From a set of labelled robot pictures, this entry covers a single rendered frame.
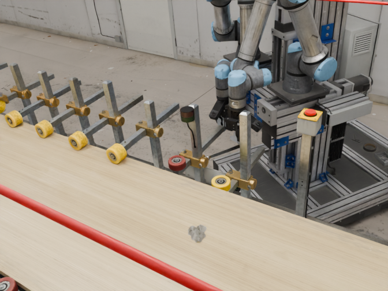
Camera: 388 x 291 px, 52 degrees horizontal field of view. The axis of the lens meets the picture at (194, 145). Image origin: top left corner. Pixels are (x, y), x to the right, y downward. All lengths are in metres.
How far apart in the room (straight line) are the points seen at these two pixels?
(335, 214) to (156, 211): 1.35
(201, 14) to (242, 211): 3.58
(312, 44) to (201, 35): 3.23
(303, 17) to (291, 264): 0.96
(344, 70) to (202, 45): 2.84
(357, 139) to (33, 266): 2.49
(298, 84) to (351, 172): 1.08
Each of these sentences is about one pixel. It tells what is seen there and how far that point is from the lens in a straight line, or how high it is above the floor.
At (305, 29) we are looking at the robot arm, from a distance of 1.76.
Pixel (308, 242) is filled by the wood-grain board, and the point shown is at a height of 0.90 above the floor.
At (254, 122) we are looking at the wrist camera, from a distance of 1.75.
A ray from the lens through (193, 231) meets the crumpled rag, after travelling 1.45.
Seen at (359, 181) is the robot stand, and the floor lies 0.21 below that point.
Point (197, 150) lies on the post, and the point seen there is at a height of 0.92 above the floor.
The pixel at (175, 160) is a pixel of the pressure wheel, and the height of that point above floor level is 0.91.
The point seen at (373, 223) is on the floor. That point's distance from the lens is 2.90.
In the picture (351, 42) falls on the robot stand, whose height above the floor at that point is 1.17.
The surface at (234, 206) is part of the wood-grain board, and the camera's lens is 1.55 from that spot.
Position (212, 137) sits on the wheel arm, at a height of 0.86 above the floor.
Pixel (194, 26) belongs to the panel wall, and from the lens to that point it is 4.96.
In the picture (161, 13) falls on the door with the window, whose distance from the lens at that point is 5.25.
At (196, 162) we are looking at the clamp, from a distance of 1.87.
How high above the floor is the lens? 1.96
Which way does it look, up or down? 34 degrees down
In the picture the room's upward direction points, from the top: 5 degrees counter-clockwise
